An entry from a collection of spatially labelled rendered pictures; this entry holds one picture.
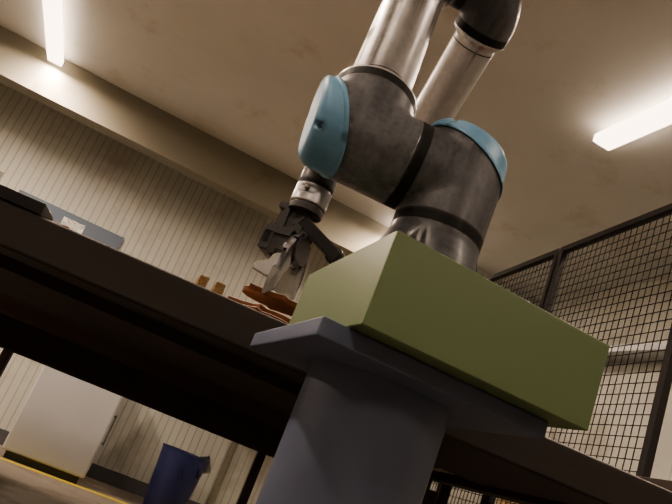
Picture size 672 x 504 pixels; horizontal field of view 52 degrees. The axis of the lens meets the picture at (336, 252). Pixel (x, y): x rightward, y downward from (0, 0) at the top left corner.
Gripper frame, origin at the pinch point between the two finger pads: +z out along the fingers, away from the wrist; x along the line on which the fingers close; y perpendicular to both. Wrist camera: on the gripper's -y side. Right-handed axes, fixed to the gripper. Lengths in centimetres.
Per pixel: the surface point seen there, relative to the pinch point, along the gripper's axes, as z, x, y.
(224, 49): -215, -239, 218
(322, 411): 21, 48, -31
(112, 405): 33, -390, 272
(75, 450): 75, -385, 281
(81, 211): -118, -397, 399
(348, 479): 26, 49, -36
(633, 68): -214, -192, -46
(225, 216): -176, -470, 298
